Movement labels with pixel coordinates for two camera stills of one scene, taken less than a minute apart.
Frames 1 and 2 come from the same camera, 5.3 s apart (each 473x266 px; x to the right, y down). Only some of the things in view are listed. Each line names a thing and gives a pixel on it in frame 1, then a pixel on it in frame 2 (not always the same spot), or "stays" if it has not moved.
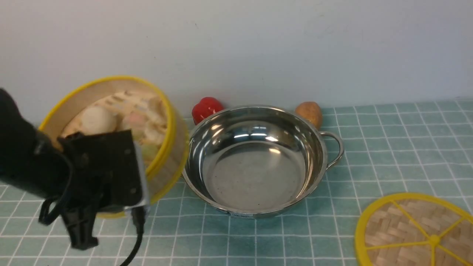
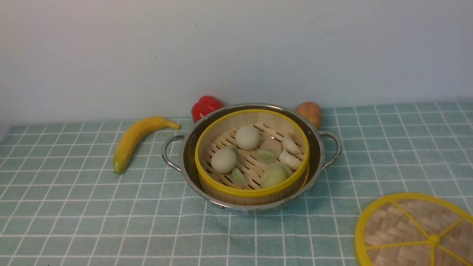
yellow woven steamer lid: (415, 229) stays
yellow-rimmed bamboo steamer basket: (119, 103) to (252, 156)
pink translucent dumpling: (137, 120) to (273, 145)
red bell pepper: (206, 106) stays
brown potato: (311, 112) stays
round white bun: (98, 120) to (247, 137)
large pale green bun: (149, 152) to (274, 174)
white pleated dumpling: (154, 132) to (292, 162)
